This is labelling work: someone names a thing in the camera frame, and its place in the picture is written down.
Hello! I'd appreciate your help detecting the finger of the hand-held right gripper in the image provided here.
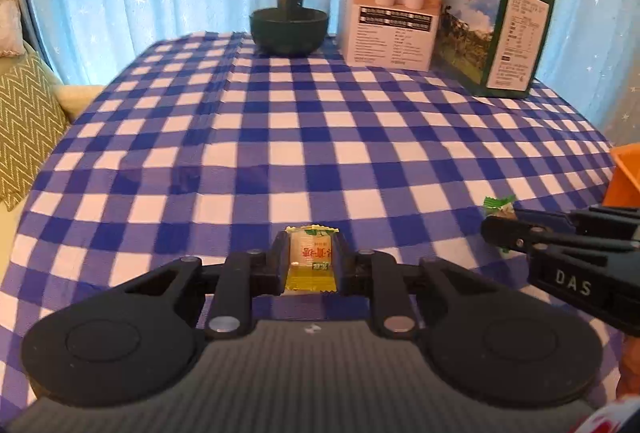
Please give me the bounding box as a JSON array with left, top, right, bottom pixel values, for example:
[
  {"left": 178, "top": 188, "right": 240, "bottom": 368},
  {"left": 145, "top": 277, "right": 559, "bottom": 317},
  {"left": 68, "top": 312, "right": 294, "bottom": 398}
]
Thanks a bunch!
[
  {"left": 481, "top": 214, "right": 640, "bottom": 260},
  {"left": 511, "top": 205, "right": 640, "bottom": 235}
]

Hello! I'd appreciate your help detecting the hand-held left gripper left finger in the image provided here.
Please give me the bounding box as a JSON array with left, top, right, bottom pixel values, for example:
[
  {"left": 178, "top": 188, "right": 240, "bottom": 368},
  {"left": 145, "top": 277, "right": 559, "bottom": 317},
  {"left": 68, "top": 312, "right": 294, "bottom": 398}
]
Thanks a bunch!
[{"left": 107, "top": 233, "right": 293, "bottom": 340}]

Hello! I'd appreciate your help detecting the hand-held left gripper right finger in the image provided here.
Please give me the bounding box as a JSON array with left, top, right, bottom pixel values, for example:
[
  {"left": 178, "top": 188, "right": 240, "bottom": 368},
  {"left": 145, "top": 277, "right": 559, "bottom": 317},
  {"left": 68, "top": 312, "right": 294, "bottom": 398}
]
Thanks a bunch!
[{"left": 336, "top": 233, "right": 507, "bottom": 340}]

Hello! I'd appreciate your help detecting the green candy packet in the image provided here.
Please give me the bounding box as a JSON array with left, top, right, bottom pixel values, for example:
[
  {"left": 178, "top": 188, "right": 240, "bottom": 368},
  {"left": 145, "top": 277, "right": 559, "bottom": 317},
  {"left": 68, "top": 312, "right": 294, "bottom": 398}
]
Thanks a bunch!
[{"left": 482, "top": 194, "right": 517, "bottom": 255}]

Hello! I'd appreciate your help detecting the yellow green snack packet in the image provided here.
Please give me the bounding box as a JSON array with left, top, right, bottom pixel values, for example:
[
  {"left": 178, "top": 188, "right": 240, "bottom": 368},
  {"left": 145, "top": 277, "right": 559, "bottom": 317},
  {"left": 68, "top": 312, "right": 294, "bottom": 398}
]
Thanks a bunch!
[{"left": 282, "top": 224, "right": 342, "bottom": 295}]

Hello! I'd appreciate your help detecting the orange plastic bin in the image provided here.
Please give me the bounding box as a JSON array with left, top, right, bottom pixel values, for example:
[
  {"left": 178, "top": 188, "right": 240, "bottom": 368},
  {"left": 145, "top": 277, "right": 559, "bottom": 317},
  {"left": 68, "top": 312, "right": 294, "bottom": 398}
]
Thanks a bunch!
[{"left": 602, "top": 144, "right": 640, "bottom": 208}]

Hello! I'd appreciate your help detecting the blue white checked tablecloth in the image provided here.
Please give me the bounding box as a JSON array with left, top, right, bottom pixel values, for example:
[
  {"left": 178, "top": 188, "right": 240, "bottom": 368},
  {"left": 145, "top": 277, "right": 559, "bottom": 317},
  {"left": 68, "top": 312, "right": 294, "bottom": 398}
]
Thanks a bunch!
[{"left": 0, "top": 30, "right": 632, "bottom": 416}]

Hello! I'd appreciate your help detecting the red white patterned clothing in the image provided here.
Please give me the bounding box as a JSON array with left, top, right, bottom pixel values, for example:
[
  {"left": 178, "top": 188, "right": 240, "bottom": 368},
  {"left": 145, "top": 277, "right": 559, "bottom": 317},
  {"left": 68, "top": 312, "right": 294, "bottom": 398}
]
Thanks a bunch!
[{"left": 575, "top": 395, "right": 640, "bottom": 433}]

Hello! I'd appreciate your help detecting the green cardboard box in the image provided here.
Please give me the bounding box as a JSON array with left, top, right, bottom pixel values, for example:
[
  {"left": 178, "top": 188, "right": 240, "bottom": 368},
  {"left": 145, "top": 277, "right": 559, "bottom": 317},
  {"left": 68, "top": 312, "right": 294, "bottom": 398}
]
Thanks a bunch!
[{"left": 431, "top": 0, "right": 557, "bottom": 100}]

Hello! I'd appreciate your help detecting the glass humidifier with green base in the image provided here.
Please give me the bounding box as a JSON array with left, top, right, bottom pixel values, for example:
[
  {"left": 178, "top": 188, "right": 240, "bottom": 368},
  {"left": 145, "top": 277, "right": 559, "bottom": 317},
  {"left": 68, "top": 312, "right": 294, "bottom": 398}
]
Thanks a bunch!
[{"left": 249, "top": 0, "right": 332, "bottom": 58}]

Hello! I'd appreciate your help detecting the white cardboard box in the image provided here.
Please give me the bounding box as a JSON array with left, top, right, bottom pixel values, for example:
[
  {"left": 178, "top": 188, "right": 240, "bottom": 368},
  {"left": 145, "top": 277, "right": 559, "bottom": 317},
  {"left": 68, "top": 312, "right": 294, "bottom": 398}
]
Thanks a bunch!
[{"left": 337, "top": 0, "right": 448, "bottom": 72}]

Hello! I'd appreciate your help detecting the light green sofa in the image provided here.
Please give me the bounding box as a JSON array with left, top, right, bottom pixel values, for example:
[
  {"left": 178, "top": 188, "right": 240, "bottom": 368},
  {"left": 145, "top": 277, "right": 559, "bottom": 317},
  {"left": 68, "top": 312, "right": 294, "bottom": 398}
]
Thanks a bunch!
[{"left": 52, "top": 83, "right": 107, "bottom": 124}]

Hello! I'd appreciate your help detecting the green zigzag cushion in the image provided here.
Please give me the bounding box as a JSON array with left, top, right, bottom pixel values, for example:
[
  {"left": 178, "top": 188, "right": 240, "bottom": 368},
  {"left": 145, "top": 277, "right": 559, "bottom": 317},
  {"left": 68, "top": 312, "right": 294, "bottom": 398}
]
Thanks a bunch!
[{"left": 0, "top": 50, "right": 72, "bottom": 210}]

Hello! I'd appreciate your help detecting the white patterned pillow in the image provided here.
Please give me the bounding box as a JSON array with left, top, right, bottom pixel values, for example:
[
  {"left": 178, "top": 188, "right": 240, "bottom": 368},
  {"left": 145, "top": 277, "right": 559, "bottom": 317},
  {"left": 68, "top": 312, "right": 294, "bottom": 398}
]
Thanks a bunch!
[{"left": 0, "top": 0, "right": 26, "bottom": 58}]

